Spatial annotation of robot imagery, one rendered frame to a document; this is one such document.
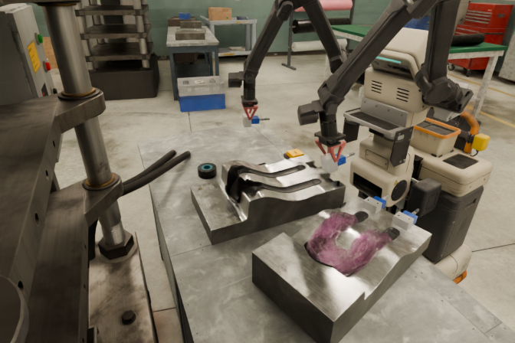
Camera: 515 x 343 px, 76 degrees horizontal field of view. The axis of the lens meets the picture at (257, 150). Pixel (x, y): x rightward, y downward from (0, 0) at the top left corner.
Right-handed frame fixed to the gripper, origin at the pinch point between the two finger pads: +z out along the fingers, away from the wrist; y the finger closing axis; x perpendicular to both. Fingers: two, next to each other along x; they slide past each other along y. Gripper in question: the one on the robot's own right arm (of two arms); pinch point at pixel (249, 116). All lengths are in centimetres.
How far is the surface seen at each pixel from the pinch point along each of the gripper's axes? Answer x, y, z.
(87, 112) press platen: -51, 69, -31
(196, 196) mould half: -28, 50, 9
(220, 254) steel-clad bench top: -22, 73, 15
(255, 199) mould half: -10, 65, 2
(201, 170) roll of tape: -25.3, 27.6, 11.8
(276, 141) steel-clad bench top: 14.6, -0.7, 14.9
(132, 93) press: -106, -339, 88
